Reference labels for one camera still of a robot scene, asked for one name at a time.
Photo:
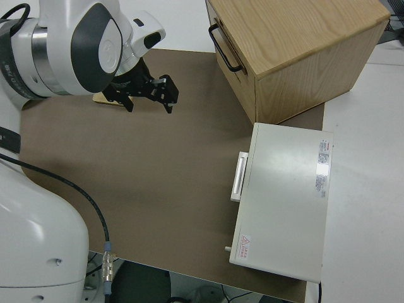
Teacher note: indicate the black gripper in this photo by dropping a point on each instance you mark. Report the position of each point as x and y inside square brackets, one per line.
[135, 82]

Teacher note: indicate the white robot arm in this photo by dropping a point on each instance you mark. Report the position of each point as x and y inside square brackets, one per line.
[41, 227]

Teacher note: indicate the wooden mug tree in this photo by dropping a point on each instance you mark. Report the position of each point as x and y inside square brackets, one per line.
[102, 98]

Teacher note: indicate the brown table mat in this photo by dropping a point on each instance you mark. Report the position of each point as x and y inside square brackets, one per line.
[158, 173]

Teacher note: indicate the wooden drawer cabinet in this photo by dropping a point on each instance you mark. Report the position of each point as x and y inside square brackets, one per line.
[300, 38]

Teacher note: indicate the white toaster oven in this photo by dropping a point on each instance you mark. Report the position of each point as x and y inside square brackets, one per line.
[284, 195]

